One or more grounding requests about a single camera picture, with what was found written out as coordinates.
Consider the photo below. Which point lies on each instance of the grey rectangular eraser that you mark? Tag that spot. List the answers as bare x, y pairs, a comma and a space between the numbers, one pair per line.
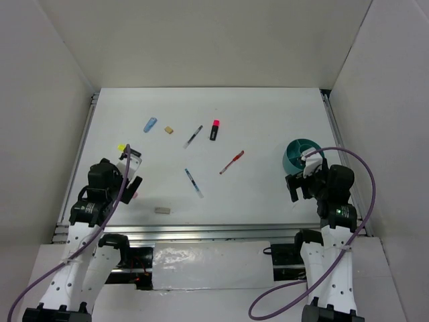
162, 210

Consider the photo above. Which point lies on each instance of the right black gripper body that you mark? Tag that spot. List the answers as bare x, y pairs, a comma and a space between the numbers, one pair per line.
316, 186

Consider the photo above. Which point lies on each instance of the teal round divided organizer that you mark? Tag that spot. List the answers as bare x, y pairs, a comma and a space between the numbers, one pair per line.
291, 158

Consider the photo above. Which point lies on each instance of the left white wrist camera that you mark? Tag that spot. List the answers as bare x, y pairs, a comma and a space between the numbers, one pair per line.
135, 162

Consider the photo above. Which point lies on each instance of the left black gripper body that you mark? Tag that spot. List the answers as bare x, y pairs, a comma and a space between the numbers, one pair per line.
114, 190

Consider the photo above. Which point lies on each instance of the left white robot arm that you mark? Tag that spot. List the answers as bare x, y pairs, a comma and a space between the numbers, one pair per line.
90, 254

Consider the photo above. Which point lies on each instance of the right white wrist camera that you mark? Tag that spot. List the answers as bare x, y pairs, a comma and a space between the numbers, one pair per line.
311, 161

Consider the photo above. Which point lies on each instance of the blue transparent cap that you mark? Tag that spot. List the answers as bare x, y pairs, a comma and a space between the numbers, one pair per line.
149, 125

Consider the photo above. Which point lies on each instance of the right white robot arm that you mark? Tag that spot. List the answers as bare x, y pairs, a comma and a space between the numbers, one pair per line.
326, 253

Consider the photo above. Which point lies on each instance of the pink black highlighter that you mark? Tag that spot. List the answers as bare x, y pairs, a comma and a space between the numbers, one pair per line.
214, 130

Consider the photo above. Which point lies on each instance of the small tan eraser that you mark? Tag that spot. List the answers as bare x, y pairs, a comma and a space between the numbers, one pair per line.
169, 130

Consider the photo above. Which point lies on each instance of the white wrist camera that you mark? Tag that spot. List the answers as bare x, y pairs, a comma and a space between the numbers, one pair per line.
311, 161
135, 162

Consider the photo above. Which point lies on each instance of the aluminium front rail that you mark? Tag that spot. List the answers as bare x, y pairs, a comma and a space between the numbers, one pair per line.
148, 235

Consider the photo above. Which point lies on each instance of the red gel pen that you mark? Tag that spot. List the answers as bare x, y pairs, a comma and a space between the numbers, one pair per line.
232, 161

